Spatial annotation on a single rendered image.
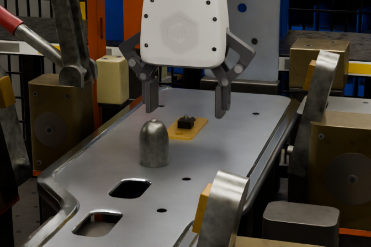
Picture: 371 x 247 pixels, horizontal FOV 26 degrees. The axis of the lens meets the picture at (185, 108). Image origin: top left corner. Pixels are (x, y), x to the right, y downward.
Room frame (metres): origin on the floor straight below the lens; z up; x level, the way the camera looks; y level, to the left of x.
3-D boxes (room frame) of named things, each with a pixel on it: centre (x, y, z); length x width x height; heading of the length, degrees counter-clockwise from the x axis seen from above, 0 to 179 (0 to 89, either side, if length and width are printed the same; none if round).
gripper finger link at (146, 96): (0.96, 0.05, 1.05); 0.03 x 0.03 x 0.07; 74
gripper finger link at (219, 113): (0.93, -0.05, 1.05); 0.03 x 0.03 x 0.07; 74
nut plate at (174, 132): (0.94, 0.00, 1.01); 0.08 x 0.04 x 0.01; 164
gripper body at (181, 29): (0.94, 0.00, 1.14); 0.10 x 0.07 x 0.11; 74
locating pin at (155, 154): (0.82, 0.03, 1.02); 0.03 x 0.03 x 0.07
